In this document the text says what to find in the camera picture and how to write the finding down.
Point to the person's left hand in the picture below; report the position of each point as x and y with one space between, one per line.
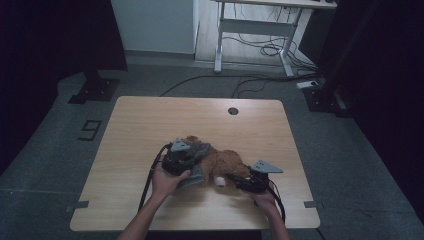
166 183

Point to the person's right hand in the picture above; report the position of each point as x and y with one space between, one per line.
265 200

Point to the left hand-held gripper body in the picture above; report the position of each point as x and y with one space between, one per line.
178 161

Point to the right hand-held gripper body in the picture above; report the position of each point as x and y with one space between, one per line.
255 183

